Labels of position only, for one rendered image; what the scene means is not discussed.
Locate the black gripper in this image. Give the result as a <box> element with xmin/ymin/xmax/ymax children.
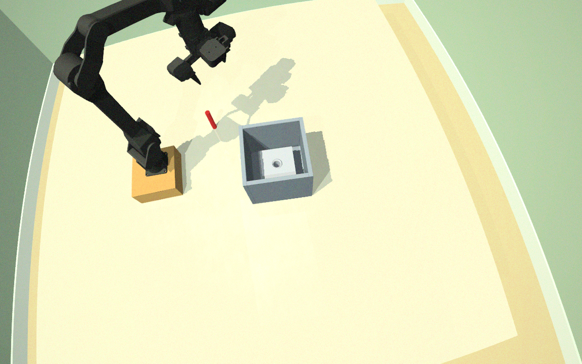
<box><xmin>167</xmin><ymin>22</ymin><xmax>236</xmax><ymax>85</ymax></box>

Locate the red peg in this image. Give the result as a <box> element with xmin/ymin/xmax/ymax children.
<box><xmin>205</xmin><ymin>110</ymin><xmax>217</xmax><ymax>129</ymax></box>

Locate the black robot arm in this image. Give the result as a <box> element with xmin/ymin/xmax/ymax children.
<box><xmin>53</xmin><ymin>0</ymin><xmax>231</xmax><ymax>177</ymax></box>

